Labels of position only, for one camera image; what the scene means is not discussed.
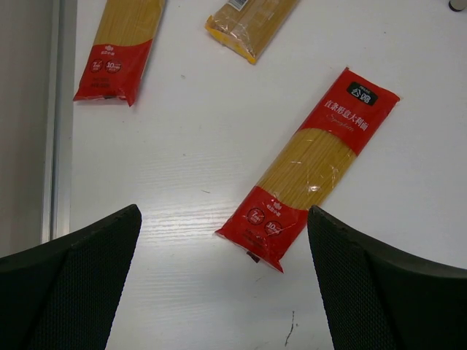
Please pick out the aluminium table edge rail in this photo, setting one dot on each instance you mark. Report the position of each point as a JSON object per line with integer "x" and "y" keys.
{"x": 57, "y": 184}

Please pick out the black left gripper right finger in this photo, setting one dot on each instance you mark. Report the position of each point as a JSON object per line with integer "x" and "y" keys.
{"x": 376, "y": 296}

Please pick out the red spaghetti bag centre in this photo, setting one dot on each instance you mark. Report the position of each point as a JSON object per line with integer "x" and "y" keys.
{"x": 309, "y": 167}

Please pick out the red spaghetti bag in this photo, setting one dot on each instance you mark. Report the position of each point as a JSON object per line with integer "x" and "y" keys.
{"x": 120, "y": 50}
{"x": 309, "y": 167}

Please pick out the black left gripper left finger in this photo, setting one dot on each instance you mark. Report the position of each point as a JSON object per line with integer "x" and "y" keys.
{"x": 64, "y": 294}

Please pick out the yellow spaghetti bag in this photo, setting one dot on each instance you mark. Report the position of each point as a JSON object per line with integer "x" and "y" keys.
{"x": 247, "y": 27}

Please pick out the red spaghetti bag far left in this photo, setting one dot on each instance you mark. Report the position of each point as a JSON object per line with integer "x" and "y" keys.
{"x": 120, "y": 50}

